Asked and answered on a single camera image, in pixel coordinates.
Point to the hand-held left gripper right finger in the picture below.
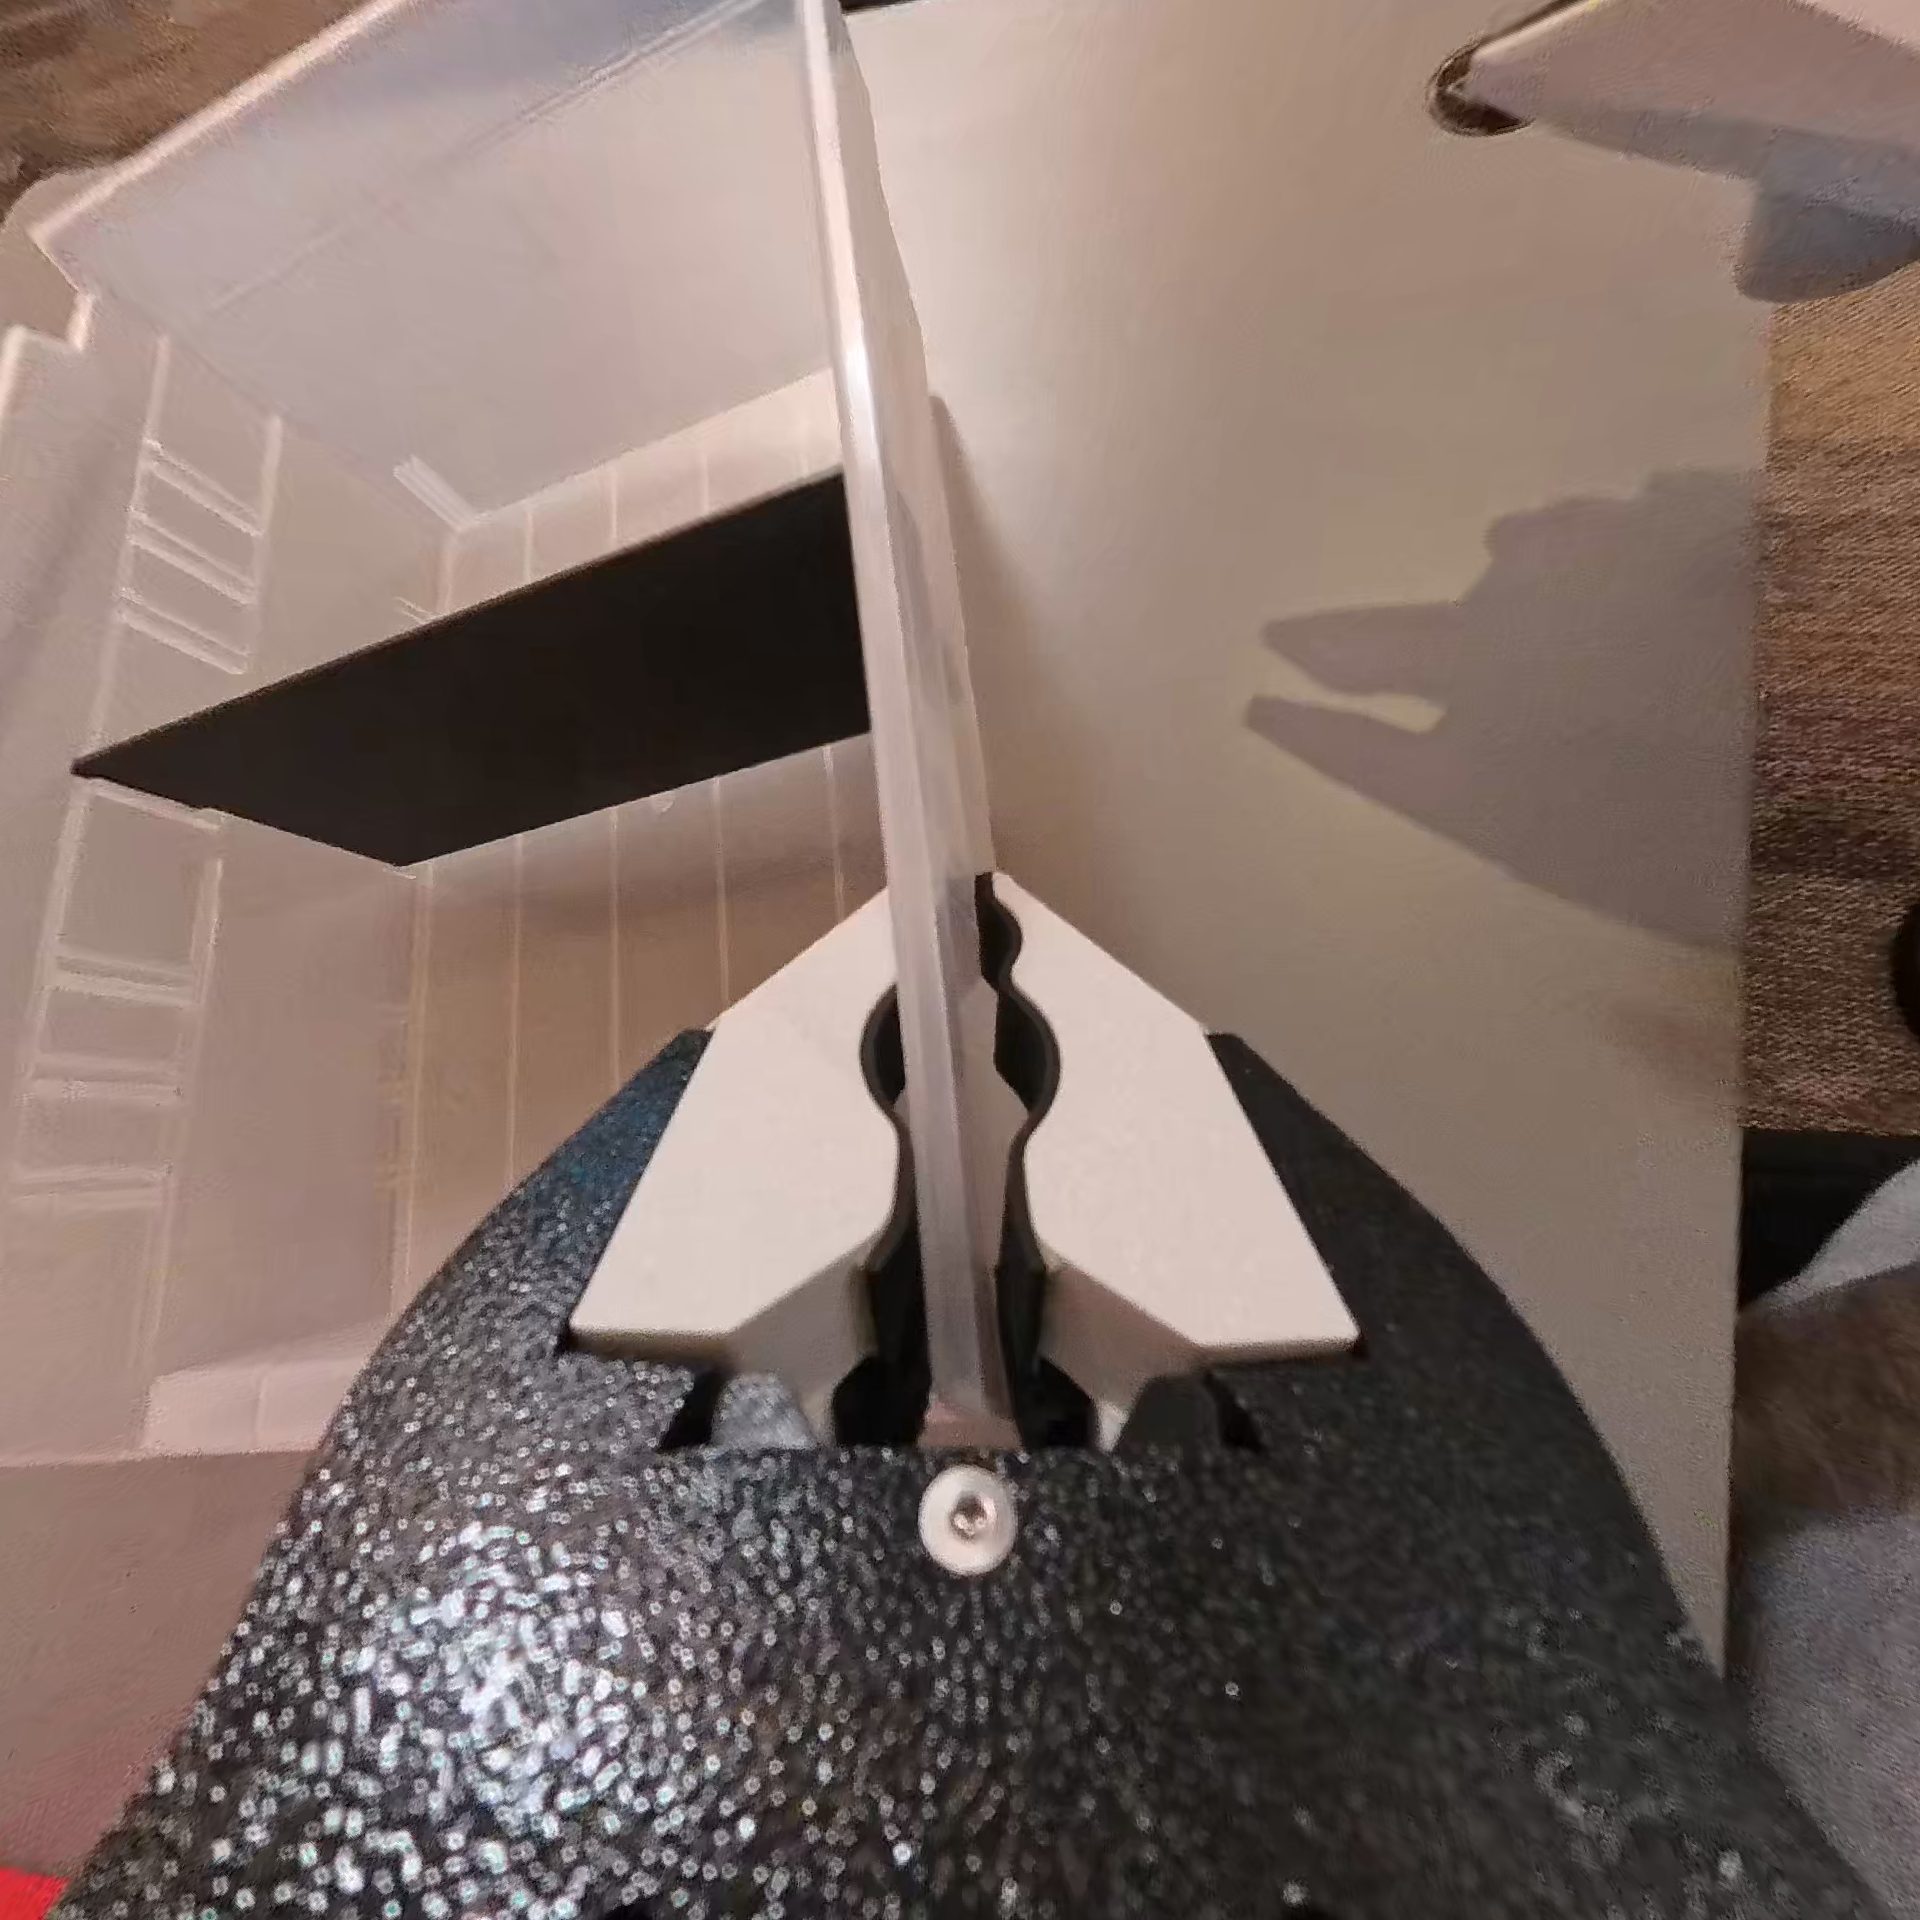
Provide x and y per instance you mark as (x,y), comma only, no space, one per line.
(1185,1202)

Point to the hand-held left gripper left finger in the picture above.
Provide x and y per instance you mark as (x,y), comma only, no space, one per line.
(751,1172)

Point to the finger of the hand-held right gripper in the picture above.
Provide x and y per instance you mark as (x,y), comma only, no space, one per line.
(1724,68)

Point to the clear plastic storage box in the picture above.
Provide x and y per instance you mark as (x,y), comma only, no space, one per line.
(300,1050)

